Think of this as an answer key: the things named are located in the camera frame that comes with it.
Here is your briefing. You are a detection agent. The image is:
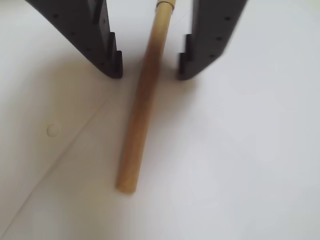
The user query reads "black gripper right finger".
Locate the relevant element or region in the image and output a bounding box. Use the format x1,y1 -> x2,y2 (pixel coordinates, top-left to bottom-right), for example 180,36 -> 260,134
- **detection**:
177,0 -> 248,81

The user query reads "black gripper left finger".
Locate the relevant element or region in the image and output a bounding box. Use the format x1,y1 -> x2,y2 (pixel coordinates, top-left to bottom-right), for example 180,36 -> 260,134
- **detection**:
24,0 -> 124,80

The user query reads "tan wooden pen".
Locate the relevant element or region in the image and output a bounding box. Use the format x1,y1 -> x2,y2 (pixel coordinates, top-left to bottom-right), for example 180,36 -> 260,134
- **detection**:
114,0 -> 178,196

